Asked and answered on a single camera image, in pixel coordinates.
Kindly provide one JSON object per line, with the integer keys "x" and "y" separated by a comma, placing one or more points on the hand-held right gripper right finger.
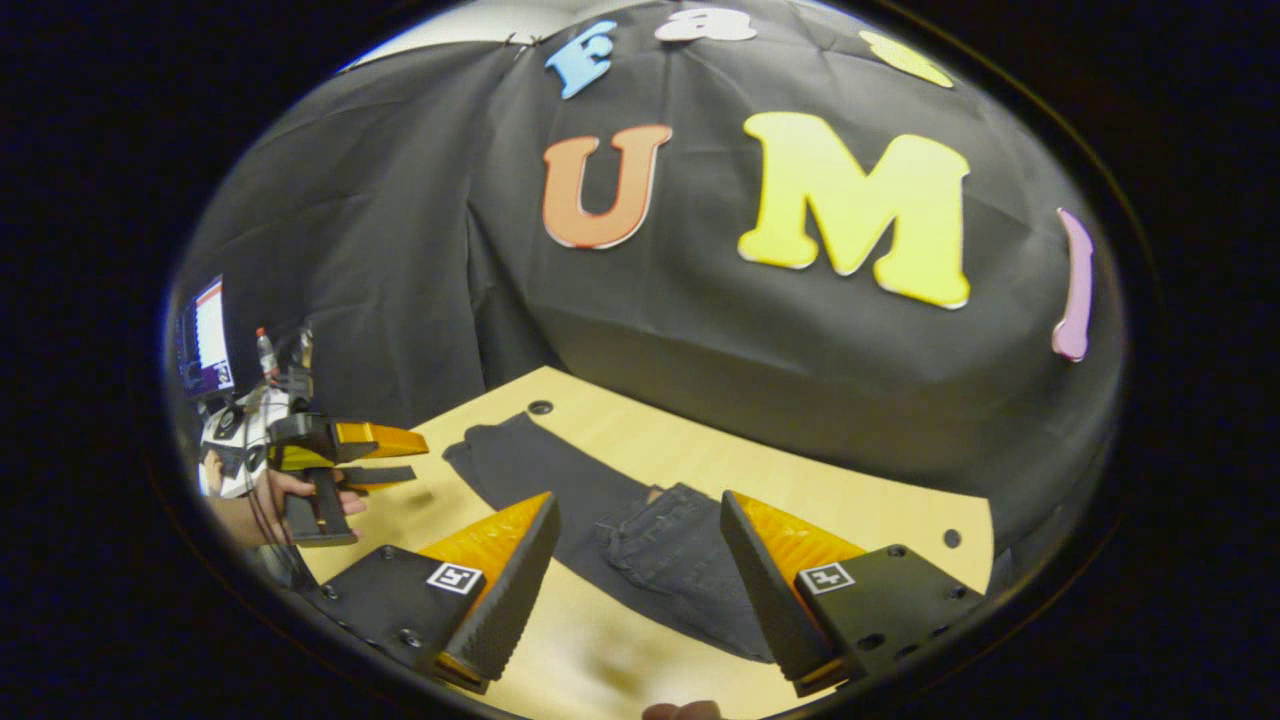
{"x": 765, "y": 590}

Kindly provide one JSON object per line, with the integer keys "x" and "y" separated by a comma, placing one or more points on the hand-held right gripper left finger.
{"x": 510, "y": 590}

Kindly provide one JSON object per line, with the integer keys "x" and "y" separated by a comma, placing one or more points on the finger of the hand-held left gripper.
{"x": 385, "y": 438}
{"x": 378, "y": 475}

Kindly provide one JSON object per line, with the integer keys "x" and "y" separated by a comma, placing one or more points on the dark blue jeans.
{"x": 560, "y": 480}

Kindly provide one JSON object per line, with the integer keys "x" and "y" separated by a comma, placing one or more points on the small red capped bottle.
{"x": 266, "y": 352}

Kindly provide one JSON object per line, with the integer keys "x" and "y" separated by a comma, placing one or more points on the computer monitor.
{"x": 210, "y": 335}

